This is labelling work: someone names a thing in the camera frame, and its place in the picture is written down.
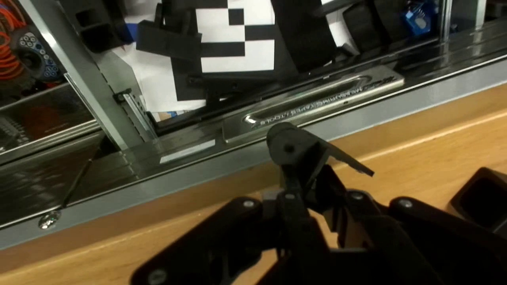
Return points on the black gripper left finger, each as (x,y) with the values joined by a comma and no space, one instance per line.
(221,247)

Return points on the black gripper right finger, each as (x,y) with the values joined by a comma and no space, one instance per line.
(421,247)

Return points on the black wheeled plastic part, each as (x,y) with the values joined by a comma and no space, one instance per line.
(290,144)

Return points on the black white checker board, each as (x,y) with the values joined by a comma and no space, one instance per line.
(237,55)

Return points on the dark metal framed panel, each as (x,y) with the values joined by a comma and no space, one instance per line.
(41,115)

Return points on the small blue plastic part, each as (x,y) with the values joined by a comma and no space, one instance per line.
(419,20)

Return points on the black box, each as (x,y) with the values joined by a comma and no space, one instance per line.
(99,31)

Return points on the blue patterned object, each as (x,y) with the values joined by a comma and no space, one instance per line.
(41,63)

